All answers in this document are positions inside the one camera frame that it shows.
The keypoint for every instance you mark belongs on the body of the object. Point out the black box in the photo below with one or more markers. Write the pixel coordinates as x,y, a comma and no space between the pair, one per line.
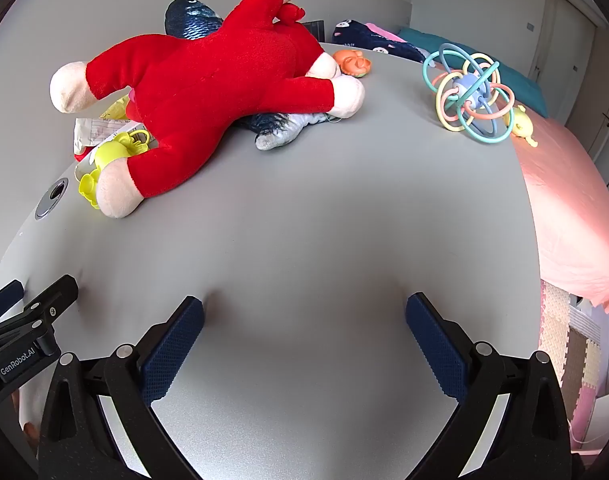
314,30

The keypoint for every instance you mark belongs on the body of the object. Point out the pale yellow small toy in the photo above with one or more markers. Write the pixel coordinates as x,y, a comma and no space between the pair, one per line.
115,110

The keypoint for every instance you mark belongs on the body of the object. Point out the navy patterned clothing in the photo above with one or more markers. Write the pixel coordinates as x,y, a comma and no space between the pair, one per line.
364,40

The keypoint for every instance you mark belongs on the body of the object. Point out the crumpled paper wrapper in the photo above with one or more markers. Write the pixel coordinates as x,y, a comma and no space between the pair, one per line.
92,132

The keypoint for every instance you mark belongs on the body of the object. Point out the white door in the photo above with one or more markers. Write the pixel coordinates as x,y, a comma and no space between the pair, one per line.
564,45

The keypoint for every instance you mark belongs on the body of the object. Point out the dark blue fish plush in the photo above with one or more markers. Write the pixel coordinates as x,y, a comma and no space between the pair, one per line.
189,20

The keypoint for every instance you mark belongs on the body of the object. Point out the yellow-green plastic flower toy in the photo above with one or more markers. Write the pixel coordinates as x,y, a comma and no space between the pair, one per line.
88,187

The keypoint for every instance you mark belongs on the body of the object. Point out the yellow soft toy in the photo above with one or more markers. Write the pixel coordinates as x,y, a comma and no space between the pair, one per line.
521,122

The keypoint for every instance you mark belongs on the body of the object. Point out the small orange rubber toy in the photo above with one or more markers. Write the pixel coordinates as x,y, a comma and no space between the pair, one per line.
352,62

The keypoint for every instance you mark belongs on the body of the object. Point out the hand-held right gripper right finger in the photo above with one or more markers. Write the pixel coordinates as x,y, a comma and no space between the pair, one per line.
437,350

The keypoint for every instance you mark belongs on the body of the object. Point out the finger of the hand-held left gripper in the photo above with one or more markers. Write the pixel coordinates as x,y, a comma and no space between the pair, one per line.
59,292
7,295

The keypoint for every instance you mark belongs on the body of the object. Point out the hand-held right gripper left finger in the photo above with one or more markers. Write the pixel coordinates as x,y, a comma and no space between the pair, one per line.
172,350

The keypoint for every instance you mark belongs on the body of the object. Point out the red plush toy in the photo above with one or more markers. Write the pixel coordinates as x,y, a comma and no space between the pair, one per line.
209,70

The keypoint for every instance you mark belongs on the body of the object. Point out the pink bedsheet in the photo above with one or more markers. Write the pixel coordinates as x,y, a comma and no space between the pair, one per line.
569,210

